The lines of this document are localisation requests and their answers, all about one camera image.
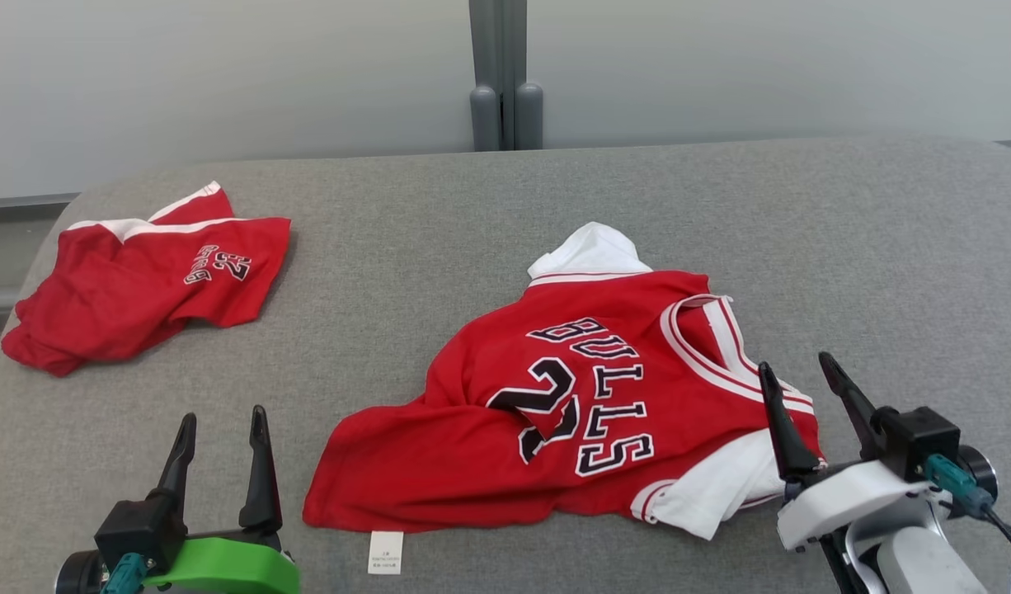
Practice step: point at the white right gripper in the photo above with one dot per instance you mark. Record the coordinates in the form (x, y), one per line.
(844, 495)

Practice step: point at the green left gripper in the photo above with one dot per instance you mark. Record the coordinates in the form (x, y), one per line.
(225, 569)

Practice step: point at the red basketball shorts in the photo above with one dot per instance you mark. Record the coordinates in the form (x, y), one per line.
(118, 289)

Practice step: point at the red Bulls jersey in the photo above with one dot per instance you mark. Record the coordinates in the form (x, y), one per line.
(489, 462)

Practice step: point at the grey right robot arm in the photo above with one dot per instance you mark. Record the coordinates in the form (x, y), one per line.
(918, 565)

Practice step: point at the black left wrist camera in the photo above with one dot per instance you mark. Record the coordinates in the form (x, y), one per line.
(138, 528)

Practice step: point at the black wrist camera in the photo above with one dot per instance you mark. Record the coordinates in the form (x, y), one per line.
(918, 437)
(138, 528)

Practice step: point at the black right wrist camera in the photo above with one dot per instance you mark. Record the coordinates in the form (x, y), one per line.
(918, 437)

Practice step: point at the grey partition post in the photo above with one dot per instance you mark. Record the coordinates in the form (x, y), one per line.
(505, 49)

